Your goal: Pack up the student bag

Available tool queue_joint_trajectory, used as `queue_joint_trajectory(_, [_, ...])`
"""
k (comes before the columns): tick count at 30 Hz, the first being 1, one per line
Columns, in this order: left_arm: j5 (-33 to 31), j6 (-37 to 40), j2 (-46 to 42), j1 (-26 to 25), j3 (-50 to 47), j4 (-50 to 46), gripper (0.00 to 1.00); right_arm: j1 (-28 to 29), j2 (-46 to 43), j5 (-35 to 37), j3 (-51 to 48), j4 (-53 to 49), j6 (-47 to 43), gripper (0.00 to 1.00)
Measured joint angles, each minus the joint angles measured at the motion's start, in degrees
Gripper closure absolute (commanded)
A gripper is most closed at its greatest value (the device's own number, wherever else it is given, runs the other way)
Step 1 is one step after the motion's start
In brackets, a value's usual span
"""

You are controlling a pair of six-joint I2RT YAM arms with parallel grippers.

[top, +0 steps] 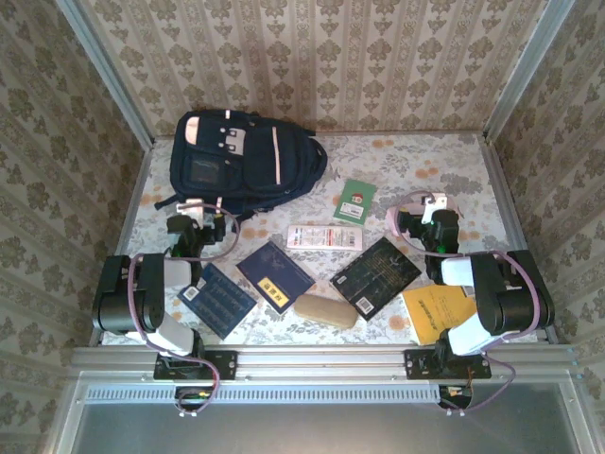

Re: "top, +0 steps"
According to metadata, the slotted grey cable duct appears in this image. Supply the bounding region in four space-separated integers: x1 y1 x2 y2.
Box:
84 382 443 404

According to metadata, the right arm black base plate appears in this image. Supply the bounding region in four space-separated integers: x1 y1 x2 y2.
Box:
404 348 492 381

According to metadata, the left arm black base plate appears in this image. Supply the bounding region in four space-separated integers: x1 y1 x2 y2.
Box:
153 349 237 381

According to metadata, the aluminium frame post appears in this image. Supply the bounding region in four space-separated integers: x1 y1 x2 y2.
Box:
482 0 579 142
55 0 157 148

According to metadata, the grey metal panel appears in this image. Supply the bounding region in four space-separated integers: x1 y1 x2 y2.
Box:
56 401 585 454

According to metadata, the aluminium mounting rail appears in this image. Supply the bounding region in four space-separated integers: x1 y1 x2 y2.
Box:
70 343 580 379

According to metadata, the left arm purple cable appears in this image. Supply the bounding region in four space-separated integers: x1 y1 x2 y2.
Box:
127 203 242 418

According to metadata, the pink pencil case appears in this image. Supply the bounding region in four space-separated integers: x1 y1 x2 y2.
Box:
385 191 462 237

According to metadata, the blue book with barcode sticker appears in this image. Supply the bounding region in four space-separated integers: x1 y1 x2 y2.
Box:
177 262 259 341

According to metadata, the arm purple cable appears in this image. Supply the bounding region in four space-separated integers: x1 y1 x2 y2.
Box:
395 189 544 413
127 203 242 418

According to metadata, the small green notebook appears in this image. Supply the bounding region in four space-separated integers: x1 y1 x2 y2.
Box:
332 178 378 226

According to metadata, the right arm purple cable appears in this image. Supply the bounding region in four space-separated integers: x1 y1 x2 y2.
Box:
395 189 544 413

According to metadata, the white pink tissue packet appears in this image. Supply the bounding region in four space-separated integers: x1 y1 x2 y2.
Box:
285 224 364 252

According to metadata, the beige glasses case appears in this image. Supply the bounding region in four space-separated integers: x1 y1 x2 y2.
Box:
293 292 358 330

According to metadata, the floral table cover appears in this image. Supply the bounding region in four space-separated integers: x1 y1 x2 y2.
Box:
101 131 540 346

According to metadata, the navy blue backpack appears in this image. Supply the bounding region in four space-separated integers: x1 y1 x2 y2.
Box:
154 109 329 223

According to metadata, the blue book with yellow label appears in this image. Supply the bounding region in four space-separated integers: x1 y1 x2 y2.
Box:
235 240 317 317

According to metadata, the black book with gold print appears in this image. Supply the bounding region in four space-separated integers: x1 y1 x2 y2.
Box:
329 236 424 323

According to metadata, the aluminium table side rail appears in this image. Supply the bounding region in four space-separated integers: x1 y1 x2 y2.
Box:
481 136 559 344
88 141 156 346

